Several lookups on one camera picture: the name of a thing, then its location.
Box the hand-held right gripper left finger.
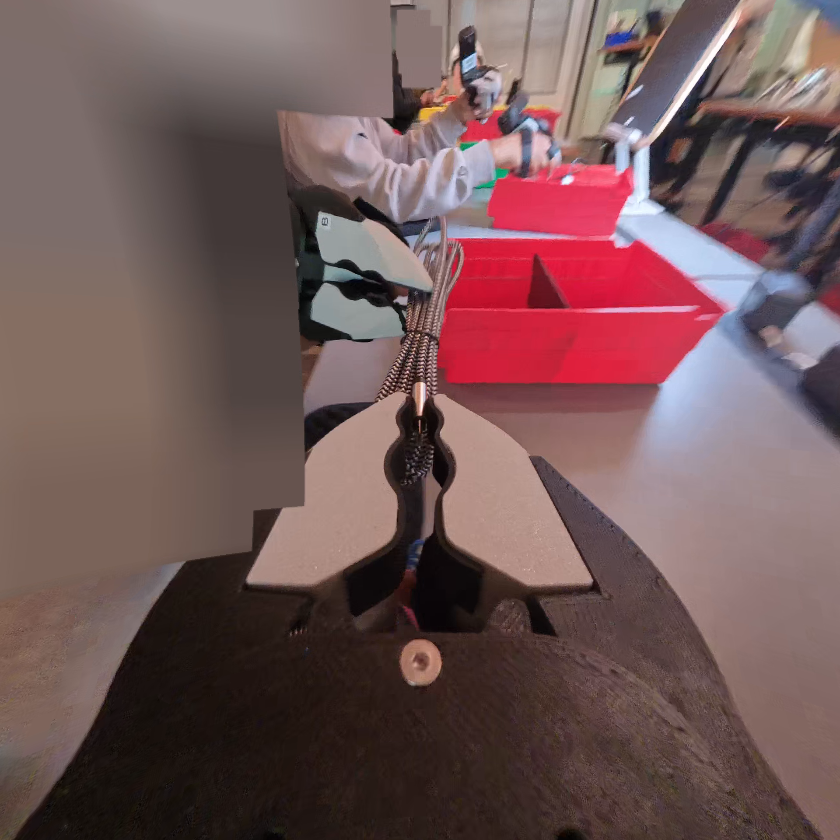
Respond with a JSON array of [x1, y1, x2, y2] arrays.
[[246, 394, 414, 618]]

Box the red bin with black divider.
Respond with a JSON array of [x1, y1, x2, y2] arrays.
[[438, 236, 726, 385]]

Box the black honeycomb wrist pad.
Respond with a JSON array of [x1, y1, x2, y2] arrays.
[[305, 402, 376, 455]]

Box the red storage bin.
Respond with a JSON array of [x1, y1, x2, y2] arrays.
[[487, 164, 636, 238]]

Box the black white braided usb-c cable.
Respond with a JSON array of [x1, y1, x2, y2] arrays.
[[375, 217, 466, 487]]

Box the small dark grey box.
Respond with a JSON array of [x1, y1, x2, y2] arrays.
[[740, 271, 816, 337]]

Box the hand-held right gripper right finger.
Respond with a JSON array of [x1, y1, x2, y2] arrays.
[[425, 394, 596, 623]]

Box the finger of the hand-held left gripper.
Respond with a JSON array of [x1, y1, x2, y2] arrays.
[[316, 211, 435, 294], [310, 280, 409, 342]]

